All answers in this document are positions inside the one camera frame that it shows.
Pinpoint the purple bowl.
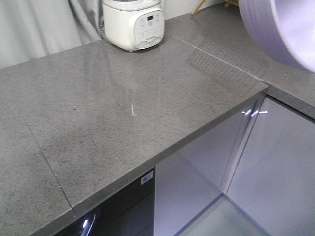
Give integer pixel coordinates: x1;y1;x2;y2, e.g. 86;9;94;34
239;0;315;72

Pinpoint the grey cabinet door right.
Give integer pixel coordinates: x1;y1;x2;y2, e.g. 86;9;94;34
153;100;260;236

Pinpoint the black disinfection cabinet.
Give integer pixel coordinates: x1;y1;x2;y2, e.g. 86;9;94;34
56;168;155;236

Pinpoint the grey side cabinet door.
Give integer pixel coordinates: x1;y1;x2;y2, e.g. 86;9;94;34
227;98;315;236

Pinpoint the wooden dish rack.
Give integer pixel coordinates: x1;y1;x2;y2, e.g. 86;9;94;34
190;0;239;16

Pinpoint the white pleated curtain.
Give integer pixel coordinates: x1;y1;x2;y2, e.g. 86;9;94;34
0;0;104;68

